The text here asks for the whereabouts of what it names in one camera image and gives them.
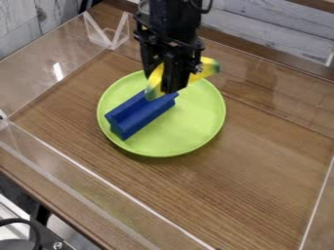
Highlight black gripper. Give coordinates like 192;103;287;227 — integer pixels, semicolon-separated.
135;0;212;94

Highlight yellow toy banana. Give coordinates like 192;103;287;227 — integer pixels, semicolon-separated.
144;57;220;101

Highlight green round plate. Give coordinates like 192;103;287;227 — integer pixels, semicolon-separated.
96;71;227;157

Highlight blue plastic block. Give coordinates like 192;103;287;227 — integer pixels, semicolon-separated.
104;91;179;141

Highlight black chair part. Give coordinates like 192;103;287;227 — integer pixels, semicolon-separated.
0;218;77;250

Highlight clear acrylic triangular bracket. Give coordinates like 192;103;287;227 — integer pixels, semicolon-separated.
82;12;130;51

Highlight clear acrylic front wall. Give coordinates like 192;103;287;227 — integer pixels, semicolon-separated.
0;110;215;250

